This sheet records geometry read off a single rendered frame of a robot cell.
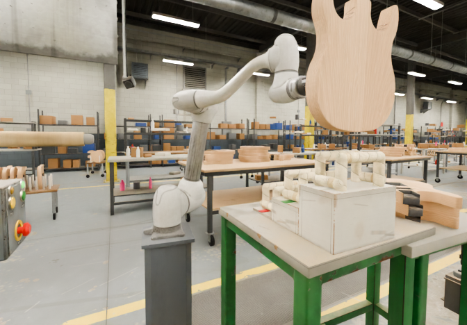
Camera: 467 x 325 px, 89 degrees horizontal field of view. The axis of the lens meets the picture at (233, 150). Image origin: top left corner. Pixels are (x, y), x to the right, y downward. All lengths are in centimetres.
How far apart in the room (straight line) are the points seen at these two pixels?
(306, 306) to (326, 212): 25
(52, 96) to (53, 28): 1143
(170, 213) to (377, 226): 99
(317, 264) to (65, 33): 73
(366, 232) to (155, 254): 102
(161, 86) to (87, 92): 305
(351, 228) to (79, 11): 80
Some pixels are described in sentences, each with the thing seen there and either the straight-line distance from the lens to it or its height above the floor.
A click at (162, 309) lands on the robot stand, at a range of 159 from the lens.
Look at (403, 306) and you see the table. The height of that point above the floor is 66.
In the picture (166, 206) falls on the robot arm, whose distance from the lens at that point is 139.
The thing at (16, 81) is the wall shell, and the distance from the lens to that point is 1224.
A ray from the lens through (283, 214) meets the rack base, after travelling 92.
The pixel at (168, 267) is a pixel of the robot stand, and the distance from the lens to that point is 147.
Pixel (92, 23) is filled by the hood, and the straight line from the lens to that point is 53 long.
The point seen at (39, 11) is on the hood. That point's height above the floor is 145.
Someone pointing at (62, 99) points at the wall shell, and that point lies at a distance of 1187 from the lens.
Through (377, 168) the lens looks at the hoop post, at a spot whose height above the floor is 116.
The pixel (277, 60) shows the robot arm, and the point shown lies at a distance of 110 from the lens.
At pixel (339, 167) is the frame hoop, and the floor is 117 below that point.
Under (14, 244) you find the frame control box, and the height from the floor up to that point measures 95.
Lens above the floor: 126
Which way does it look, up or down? 3 degrees down
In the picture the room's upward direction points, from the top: straight up
